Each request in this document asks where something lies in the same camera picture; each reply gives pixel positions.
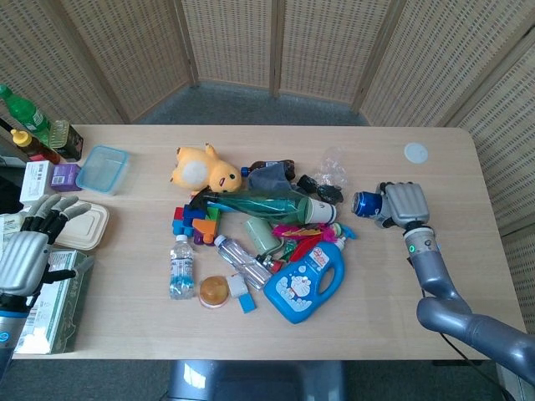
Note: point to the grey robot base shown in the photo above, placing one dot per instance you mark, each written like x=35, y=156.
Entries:
x=257, y=380

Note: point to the colourful feather shuttlecock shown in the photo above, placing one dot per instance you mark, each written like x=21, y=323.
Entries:
x=309, y=231

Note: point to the blue detergent bottle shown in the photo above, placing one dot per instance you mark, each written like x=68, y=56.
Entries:
x=307, y=280

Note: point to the green soda bottle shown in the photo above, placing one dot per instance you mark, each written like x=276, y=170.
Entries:
x=25, y=113

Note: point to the blue and white can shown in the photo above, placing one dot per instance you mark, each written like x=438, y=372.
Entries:
x=368, y=204

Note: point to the beige lunch box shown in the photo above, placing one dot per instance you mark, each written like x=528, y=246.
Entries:
x=85, y=227

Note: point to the green plastic bottle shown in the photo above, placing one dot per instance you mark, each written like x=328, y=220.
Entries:
x=259, y=205

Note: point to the grey cloth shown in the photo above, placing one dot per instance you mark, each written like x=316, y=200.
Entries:
x=267, y=179

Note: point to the small labelled water bottle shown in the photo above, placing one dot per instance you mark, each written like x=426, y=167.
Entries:
x=181, y=267

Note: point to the yellow capped sauce bottle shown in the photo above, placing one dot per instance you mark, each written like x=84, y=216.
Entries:
x=35, y=147

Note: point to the yellow plush toy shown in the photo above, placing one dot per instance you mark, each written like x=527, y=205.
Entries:
x=205, y=169

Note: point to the white barcode box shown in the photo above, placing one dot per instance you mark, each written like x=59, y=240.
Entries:
x=35, y=179

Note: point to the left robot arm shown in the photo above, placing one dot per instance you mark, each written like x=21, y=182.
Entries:
x=10, y=334

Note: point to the green and white carton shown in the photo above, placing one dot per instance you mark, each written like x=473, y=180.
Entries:
x=58, y=309

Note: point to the purple small box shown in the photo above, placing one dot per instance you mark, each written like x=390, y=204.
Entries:
x=64, y=176

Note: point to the dark tea tin box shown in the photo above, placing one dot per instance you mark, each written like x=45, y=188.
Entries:
x=67, y=140

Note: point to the blue plastic food container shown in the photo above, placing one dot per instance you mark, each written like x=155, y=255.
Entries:
x=102, y=169

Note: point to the pale green paint roller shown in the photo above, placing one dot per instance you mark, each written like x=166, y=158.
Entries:
x=261, y=236

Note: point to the black plastic bag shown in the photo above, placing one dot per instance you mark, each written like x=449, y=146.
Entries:
x=322, y=189

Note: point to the colourful toy blocks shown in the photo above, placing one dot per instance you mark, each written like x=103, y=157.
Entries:
x=198, y=223

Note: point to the orange jelly cup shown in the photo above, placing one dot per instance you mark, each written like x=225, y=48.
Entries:
x=214, y=292

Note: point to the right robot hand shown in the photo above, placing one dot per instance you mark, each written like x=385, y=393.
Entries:
x=401, y=204

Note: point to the clear empty plastic bottle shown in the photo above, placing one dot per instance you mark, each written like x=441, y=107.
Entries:
x=242, y=261

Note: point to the white round table cap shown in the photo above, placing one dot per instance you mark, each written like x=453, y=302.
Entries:
x=416, y=152

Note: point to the white paper cup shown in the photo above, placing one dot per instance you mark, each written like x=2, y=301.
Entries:
x=322, y=210

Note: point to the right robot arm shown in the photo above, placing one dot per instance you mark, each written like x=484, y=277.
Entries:
x=455, y=301

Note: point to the brown cola bottle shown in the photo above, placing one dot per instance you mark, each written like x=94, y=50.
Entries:
x=267, y=163

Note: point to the clear crumpled plastic wrap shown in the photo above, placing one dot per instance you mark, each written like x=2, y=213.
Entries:
x=334, y=167

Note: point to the white paper packet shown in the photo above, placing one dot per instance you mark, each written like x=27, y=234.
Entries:
x=8, y=229

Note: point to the woven folding screen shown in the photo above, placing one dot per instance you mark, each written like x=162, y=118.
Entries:
x=267, y=50

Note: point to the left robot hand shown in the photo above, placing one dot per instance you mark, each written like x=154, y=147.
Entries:
x=25, y=259

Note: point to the red snack packet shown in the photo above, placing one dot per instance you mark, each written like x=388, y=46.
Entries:
x=292, y=252

